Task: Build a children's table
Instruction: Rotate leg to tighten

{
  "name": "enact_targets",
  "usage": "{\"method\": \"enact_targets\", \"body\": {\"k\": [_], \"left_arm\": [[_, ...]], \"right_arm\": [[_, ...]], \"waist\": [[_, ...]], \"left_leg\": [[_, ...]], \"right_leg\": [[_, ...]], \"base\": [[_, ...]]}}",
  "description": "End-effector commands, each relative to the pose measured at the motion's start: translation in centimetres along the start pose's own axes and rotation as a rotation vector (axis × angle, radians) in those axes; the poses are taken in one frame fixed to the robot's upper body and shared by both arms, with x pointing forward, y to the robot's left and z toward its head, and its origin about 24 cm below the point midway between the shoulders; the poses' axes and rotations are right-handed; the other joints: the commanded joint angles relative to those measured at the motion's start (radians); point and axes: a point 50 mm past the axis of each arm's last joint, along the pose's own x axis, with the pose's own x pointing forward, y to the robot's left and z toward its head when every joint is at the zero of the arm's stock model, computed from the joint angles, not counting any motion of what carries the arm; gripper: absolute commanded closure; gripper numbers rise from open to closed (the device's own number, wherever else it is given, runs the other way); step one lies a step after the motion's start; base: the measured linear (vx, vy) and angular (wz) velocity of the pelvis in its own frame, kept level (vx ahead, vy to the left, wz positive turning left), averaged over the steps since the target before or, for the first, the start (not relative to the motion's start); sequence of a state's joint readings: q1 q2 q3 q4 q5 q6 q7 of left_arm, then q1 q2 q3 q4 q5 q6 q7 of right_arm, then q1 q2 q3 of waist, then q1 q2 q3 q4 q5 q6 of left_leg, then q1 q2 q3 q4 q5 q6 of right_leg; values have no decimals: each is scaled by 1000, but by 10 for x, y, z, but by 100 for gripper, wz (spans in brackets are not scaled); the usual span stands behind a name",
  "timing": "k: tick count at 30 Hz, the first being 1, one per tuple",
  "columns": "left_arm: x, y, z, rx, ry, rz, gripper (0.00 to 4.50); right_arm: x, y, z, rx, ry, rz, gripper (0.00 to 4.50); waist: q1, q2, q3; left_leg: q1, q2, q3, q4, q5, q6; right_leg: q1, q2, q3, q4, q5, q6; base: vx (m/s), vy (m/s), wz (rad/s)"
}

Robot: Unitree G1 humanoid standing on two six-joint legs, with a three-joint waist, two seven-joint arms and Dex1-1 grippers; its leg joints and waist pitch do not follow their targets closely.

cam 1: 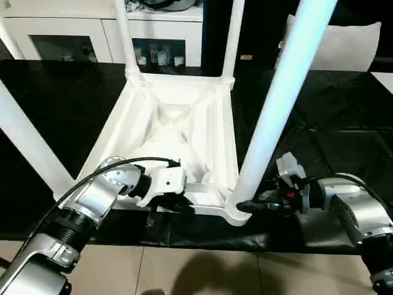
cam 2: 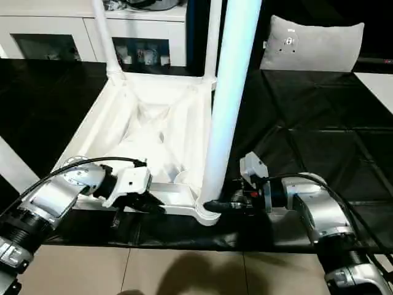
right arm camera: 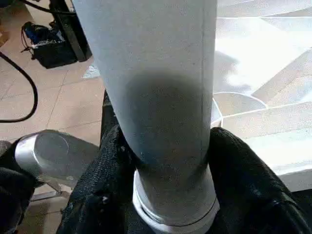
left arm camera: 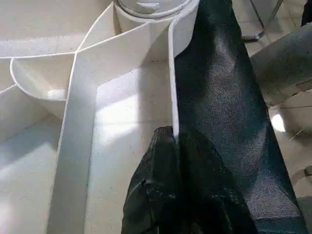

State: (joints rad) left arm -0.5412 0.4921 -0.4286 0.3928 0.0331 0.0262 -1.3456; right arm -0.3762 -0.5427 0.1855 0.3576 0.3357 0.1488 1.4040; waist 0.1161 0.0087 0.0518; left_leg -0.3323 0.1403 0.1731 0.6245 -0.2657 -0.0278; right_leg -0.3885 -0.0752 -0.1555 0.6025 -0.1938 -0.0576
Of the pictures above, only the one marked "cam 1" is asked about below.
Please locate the grey round appliance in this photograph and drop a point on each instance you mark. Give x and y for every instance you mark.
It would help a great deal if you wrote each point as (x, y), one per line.
(169, 3)

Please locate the black tangled item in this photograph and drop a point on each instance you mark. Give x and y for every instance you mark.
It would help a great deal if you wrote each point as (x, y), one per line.
(135, 5)

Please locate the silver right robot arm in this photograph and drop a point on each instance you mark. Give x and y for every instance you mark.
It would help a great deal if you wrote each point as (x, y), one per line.
(359, 206)

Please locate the white plastic table top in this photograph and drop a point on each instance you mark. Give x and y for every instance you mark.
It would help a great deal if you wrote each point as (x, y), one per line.
(169, 123)

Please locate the grey printed cushion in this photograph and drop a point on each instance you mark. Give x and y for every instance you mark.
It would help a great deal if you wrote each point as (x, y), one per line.
(347, 46)

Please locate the black box with gold label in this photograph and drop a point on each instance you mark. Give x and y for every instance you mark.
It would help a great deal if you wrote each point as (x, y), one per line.
(261, 33)

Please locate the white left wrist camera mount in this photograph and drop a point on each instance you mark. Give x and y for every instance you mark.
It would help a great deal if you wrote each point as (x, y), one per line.
(169, 181)

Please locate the flat white board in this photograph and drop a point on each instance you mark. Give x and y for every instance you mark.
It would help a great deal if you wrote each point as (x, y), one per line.
(383, 80)

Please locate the white cabinet with glass doors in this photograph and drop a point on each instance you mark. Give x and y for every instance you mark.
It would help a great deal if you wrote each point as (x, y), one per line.
(76, 27)

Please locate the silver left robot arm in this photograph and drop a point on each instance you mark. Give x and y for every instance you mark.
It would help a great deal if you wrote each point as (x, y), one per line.
(98, 190)

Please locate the black work mat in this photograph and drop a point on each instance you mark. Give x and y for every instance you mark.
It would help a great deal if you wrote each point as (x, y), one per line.
(337, 123)

